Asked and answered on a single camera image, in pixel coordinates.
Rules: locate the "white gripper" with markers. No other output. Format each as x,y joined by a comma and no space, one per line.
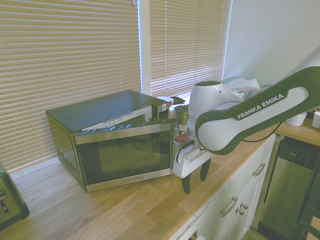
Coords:
186,162

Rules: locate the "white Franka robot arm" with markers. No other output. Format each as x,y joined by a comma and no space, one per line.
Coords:
217,130

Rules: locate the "stainless glass microwave door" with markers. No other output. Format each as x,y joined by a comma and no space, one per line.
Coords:
125,152

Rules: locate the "black stainless microwave body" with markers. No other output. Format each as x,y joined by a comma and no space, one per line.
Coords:
100,110

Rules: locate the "red small kitchen object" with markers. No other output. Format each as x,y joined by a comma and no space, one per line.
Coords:
180,138

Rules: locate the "white cabinet drawers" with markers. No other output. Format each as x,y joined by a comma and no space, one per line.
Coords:
247,172

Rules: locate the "round metal cabinet knob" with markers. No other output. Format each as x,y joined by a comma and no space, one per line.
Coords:
240,212
245,205

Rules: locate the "white cabinet door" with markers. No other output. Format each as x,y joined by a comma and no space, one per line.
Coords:
245,207

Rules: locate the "dark spice jar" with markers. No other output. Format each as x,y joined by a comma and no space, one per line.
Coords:
182,116

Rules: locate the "stainless steel dishwasher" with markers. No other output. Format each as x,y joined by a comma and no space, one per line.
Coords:
287,180

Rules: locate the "crumpled plastic bag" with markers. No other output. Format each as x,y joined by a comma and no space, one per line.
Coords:
243,85

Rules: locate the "teal cardboard box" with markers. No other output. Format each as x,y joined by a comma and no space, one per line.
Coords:
233,79

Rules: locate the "narrow beige window blind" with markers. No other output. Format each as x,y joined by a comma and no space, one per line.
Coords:
185,45

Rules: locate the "white ceramic cup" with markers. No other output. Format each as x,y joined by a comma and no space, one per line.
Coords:
317,120

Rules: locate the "wide beige window blind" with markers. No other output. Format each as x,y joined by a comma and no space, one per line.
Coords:
67,62

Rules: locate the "dark metal toaster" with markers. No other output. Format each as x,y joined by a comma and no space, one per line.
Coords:
10,200

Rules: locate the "green metal chair frame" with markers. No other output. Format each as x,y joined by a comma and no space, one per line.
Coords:
303,228

